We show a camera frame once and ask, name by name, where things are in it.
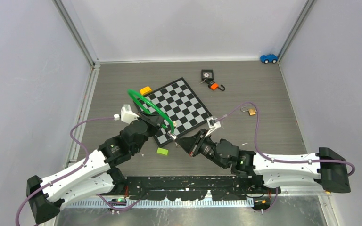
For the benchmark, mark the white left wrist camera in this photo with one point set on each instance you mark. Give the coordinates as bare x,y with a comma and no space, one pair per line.
126,115

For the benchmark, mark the black white chessboard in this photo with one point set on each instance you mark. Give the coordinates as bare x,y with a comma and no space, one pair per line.
181,104

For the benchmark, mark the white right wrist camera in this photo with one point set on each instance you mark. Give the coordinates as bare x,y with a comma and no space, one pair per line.
213,125

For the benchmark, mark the aluminium frame rail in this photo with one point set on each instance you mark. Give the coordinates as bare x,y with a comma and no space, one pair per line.
119,202

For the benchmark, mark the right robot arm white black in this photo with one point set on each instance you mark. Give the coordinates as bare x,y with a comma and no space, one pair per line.
325,167

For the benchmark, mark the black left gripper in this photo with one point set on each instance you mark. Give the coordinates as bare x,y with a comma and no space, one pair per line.
153,121

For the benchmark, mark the blue toy car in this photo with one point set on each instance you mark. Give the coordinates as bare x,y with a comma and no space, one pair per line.
270,58

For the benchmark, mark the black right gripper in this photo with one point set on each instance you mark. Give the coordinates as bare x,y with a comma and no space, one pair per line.
192,144

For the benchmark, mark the lime green block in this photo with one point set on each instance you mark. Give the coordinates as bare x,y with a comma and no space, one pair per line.
162,151

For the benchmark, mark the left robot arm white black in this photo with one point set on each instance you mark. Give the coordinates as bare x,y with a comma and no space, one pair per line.
97,173

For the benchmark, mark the green cable lock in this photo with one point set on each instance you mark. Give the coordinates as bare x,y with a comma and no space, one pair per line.
137,97

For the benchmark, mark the brass padlock with steel shackle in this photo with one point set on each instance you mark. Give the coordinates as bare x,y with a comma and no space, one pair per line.
250,111

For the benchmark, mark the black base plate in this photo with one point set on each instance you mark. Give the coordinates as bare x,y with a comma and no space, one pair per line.
191,188

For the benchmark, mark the yellow toy block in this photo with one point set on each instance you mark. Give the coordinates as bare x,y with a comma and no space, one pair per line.
146,91

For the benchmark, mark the orange black padlock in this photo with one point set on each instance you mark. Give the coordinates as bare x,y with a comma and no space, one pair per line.
213,86

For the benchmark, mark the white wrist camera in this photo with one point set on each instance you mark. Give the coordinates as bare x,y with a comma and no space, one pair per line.
213,125
126,115

